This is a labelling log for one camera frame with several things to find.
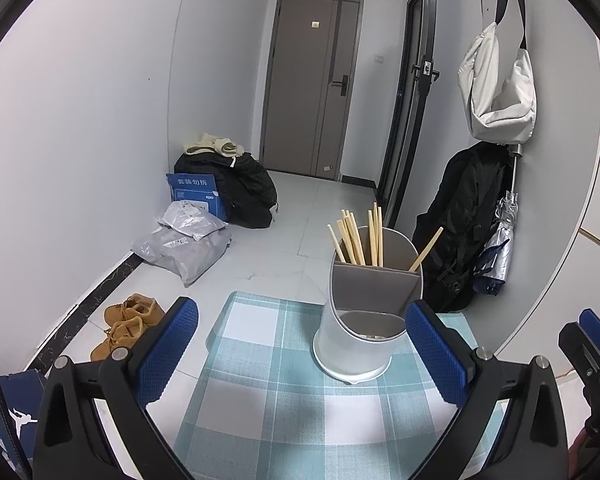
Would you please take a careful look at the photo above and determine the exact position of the bunch of wooden chopsticks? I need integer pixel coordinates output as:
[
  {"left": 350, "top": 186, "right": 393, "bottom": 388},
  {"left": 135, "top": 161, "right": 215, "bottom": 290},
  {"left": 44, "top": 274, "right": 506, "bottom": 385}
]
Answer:
[{"left": 327, "top": 202, "right": 445, "bottom": 272}]

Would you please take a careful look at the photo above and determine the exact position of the beige cloth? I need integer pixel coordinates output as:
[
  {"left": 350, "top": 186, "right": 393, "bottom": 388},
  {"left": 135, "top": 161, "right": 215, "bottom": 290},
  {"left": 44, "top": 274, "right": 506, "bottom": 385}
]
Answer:
[{"left": 182, "top": 132, "right": 245, "bottom": 158}]

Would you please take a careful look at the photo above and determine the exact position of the silver folded umbrella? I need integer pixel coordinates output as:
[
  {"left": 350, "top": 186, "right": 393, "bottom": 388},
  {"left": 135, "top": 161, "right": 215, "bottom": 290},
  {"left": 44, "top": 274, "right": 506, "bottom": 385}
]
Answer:
[{"left": 472, "top": 144, "right": 526, "bottom": 296}]

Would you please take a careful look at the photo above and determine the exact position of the person's right hand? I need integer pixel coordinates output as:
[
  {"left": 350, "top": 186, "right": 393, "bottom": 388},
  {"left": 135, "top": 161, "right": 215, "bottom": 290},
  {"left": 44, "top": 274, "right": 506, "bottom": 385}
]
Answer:
[{"left": 569, "top": 436, "right": 589, "bottom": 480}]

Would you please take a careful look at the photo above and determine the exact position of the grey plastic parcel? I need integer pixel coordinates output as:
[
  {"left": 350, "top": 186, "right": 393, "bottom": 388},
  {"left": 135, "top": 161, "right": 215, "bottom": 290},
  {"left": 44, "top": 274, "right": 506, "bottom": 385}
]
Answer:
[{"left": 131, "top": 227, "right": 232, "bottom": 288}]

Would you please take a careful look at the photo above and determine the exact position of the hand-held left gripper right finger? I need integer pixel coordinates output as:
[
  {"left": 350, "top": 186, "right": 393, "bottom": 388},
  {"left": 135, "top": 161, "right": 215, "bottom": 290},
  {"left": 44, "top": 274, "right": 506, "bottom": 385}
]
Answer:
[{"left": 403, "top": 299, "right": 570, "bottom": 480}]

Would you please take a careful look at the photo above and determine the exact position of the black duffel bag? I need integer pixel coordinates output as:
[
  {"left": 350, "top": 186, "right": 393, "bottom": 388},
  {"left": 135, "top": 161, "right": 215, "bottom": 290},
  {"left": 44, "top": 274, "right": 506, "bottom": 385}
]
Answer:
[{"left": 174, "top": 151, "right": 279, "bottom": 228}]

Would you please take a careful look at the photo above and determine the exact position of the blue shoe box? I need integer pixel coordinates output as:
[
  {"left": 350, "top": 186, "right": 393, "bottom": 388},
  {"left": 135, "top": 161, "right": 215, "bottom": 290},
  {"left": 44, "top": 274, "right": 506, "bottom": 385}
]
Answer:
[{"left": 0, "top": 369, "right": 48, "bottom": 480}]

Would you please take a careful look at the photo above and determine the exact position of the black framed door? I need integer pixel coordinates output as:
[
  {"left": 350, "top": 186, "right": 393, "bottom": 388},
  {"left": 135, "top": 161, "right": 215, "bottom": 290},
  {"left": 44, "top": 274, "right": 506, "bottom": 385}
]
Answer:
[{"left": 377, "top": 0, "right": 440, "bottom": 217}]

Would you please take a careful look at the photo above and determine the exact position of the white utensil holder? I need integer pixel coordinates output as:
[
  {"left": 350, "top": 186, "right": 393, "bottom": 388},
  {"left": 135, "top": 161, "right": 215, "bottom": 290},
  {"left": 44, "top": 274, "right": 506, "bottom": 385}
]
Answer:
[{"left": 312, "top": 226, "right": 423, "bottom": 380}]

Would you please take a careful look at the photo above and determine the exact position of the blue cardboard box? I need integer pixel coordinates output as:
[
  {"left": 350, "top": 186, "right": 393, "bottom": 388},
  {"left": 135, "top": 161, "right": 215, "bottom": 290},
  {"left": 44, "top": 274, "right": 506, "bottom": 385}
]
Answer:
[{"left": 166, "top": 172, "right": 229, "bottom": 222}]

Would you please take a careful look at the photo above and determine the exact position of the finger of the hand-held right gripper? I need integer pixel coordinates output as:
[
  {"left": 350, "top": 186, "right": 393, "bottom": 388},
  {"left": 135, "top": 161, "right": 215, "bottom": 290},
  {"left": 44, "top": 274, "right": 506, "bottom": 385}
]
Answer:
[
  {"left": 579, "top": 308, "right": 600, "bottom": 362},
  {"left": 558, "top": 322, "right": 600, "bottom": 402}
]

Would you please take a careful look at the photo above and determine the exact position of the white hanging bag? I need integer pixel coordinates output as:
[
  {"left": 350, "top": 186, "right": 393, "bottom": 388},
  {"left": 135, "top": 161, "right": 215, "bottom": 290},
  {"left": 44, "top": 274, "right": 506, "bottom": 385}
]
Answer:
[{"left": 456, "top": 21, "right": 538, "bottom": 145}]

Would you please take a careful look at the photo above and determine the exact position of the grey door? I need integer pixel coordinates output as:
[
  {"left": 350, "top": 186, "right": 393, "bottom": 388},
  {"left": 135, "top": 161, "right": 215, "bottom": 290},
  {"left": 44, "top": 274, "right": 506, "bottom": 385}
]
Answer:
[{"left": 261, "top": 0, "right": 366, "bottom": 181}]

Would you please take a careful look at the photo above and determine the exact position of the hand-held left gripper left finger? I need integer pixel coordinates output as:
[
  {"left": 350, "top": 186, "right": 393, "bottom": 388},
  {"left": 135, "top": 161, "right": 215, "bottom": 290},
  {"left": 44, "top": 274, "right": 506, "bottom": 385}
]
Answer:
[{"left": 32, "top": 296, "right": 200, "bottom": 480}]

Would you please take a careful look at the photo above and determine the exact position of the black hanging jacket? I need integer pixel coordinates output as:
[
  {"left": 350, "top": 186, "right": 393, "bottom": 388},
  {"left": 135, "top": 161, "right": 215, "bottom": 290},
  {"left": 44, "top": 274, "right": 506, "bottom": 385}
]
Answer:
[{"left": 411, "top": 144, "right": 518, "bottom": 313}]

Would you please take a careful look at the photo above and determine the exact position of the white plastic parcel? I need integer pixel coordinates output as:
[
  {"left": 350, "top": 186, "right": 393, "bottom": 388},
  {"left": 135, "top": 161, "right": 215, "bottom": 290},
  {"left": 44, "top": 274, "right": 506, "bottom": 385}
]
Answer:
[{"left": 156, "top": 200, "right": 231, "bottom": 242}]

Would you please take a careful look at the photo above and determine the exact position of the tan suede shoe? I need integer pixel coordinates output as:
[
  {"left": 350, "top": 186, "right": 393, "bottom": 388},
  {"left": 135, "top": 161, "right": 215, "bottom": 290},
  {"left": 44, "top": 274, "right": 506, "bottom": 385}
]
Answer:
[
  {"left": 104, "top": 294, "right": 166, "bottom": 328},
  {"left": 90, "top": 317, "right": 148, "bottom": 363}
]

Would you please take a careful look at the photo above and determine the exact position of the blue plaid tablecloth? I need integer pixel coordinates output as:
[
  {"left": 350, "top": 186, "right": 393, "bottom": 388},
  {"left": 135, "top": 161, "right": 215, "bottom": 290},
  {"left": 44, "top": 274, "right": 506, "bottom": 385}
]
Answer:
[{"left": 174, "top": 291, "right": 506, "bottom": 480}]

